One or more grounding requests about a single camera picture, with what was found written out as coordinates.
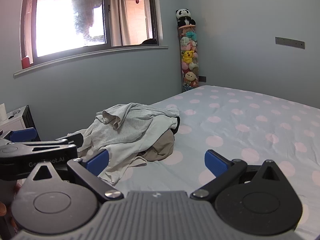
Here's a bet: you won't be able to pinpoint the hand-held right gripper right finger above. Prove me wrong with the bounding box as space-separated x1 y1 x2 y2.
190 149 288 202

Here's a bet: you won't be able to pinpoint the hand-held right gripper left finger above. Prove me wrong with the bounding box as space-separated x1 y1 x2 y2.
25 149 124 202

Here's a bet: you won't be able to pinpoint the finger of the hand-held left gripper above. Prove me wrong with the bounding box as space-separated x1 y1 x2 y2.
54 133 84 153
0 127 38 146

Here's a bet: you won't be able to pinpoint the grey T-shirt with black trim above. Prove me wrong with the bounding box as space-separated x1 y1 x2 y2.
77 102 180 157

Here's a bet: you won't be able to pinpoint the dark hanging clothes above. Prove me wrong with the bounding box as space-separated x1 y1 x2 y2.
66 0 103 34

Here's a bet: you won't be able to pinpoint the person's left hand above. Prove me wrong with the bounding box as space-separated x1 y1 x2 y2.
0 182 22 233

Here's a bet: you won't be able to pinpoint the white nightstand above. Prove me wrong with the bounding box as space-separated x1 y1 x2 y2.
0 105 28 133

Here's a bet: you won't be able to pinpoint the white garment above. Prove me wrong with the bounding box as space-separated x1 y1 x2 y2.
98 116 181 185

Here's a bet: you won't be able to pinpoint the black garment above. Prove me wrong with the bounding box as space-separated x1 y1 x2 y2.
172 116 182 136

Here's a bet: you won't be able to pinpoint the khaki garment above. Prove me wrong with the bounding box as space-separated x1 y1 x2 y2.
139 130 176 163

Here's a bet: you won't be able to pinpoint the polka dot bed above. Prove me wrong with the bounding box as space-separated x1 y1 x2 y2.
97 84 320 240

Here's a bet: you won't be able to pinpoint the white window sill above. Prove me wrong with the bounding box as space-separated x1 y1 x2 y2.
14 45 169 78

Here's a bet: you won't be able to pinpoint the clear tube of plush toys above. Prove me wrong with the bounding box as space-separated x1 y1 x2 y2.
178 25 200 93

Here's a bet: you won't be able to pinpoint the grey curtain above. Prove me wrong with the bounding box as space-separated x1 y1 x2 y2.
110 0 133 46

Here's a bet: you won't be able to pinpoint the panda plush toy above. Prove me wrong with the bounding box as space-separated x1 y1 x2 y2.
176 8 196 27

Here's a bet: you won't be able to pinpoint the window with dark frame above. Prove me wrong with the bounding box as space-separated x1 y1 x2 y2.
20 0 160 66

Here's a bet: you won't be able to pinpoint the grey wall socket strip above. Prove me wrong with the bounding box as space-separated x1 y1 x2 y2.
275 37 306 50

